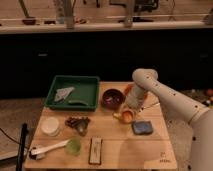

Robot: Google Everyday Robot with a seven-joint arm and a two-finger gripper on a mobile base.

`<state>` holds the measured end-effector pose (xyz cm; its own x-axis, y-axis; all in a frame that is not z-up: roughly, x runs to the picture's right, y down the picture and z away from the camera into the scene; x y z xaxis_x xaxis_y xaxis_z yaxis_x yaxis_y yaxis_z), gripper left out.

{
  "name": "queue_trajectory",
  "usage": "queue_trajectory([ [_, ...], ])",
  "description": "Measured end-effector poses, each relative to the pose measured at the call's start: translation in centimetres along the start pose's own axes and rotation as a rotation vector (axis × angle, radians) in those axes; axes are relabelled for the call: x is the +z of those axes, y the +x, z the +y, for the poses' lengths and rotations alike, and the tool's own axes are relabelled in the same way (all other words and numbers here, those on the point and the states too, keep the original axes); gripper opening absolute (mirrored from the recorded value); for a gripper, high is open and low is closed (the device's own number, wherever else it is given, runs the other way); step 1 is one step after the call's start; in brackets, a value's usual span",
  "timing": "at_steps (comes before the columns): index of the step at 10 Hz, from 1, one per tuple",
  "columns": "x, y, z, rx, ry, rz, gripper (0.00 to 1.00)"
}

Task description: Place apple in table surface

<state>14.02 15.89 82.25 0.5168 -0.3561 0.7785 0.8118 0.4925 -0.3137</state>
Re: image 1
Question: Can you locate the yellow small object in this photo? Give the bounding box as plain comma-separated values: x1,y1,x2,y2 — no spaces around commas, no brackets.
113,113,120,119

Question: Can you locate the green plastic tray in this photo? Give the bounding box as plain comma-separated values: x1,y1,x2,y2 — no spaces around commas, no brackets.
45,75,99,111

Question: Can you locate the grey crumpled cloth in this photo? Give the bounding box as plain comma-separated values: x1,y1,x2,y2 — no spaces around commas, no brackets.
54,87,75,102

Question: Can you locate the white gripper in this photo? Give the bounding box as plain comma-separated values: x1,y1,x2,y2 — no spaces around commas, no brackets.
125,84,147,110

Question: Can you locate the dark purple bowl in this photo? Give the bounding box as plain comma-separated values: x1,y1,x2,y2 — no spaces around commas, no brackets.
101,89,125,110

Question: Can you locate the blue sponge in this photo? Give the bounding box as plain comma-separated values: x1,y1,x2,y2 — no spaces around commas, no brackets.
132,121,153,135

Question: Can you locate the white round container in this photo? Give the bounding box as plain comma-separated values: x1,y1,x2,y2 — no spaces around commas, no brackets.
41,117,60,136

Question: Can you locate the orange apple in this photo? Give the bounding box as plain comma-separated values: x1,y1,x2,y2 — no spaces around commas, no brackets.
121,110,134,123

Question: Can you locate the white handled brush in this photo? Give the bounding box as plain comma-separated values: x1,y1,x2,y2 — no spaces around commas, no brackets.
29,140,68,160

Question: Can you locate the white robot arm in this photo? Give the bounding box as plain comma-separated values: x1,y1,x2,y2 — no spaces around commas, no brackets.
125,68,213,171

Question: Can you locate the black stand post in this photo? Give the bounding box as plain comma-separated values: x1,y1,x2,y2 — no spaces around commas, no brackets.
16,123,28,171

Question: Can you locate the green plastic cup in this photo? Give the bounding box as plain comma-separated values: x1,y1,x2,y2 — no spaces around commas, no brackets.
65,138,81,155

